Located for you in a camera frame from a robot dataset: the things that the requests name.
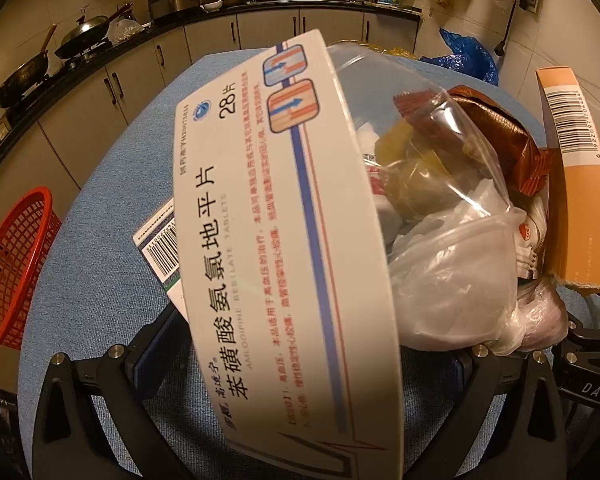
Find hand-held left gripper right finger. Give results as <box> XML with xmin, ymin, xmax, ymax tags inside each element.
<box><xmin>404</xmin><ymin>342</ymin><xmax>569</xmax><ymax>480</ymax></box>

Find steel wok with lid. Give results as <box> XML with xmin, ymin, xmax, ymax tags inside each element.
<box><xmin>54</xmin><ymin>2</ymin><xmax>134</xmax><ymax>59</ymax></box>

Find white sachet with red print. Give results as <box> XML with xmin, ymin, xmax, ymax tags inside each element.
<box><xmin>514</xmin><ymin>199</ymin><xmax>549</xmax><ymax>279</ymax></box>

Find steel electric cooker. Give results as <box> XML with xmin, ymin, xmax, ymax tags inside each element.
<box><xmin>147</xmin><ymin>0</ymin><xmax>201</xmax><ymax>24</ymax></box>

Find yellow plastic bag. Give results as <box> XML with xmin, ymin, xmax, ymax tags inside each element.
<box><xmin>330</xmin><ymin>41</ymin><xmax>417</xmax><ymax>59</ymax></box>

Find black plug cable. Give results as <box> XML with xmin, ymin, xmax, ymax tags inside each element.
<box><xmin>494</xmin><ymin>0</ymin><xmax>527</xmax><ymax>57</ymax></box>

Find kitchen base cabinets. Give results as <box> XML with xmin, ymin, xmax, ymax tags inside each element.
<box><xmin>0</xmin><ymin>2</ymin><xmax>423</xmax><ymax>191</ymax></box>

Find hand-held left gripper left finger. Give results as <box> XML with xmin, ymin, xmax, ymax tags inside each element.
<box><xmin>30</xmin><ymin>304</ymin><xmax>196</xmax><ymax>480</ymax></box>

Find orange cardboard box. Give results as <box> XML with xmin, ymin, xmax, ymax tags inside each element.
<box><xmin>535</xmin><ymin>66</ymin><xmax>600</xmax><ymax>297</ymax></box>

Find brown snack wrapper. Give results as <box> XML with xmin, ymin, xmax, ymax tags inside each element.
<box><xmin>449</xmin><ymin>85</ymin><xmax>552</xmax><ymax>199</ymax></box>

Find blue tablecloth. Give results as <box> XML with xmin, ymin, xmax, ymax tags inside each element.
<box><xmin>17</xmin><ymin>50</ymin><xmax>600</xmax><ymax>480</ymax></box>

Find pinkish thin plastic bag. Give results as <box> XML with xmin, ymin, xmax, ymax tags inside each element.
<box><xmin>509</xmin><ymin>279</ymin><xmax>569</xmax><ymax>352</ymax></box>

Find white medicine box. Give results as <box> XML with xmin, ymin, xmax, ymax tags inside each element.
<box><xmin>172</xmin><ymin>30</ymin><xmax>407</xmax><ymax>480</ymax></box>

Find barcode printed flat box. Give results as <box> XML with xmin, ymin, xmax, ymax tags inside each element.
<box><xmin>132</xmin><ymin>197</ymin><xmax>192</xmax><ymax>322</ymax></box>

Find dark wok with wooden handle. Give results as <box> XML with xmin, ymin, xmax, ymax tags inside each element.
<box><xmin>0</xmin><ymin>24</ymin><xmax>59</xmax><ymax>109</ymax></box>

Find clear plastic zip bag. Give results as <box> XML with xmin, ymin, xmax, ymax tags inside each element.
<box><xmin>325</xmin><ymin>42</ymin><xmax>528</xmax><ymax>241</ymax></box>

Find red mesh basket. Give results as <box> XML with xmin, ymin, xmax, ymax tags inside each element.
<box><xmin>0</xmin><ymin>186</ymin><xmax>64</xmax><ymax>352</ymax></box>

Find blue plastic bag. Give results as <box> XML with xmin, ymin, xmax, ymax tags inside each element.
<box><xmin>420</xmin><ymin>28</ymin><xmax>500</xmax><ymax>87</ymax></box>

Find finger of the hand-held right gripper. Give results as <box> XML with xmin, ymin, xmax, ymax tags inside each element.
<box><xmin>562</xmin><ymin>307</ymin><xmax>600</xmax><ymax>350</ymax></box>

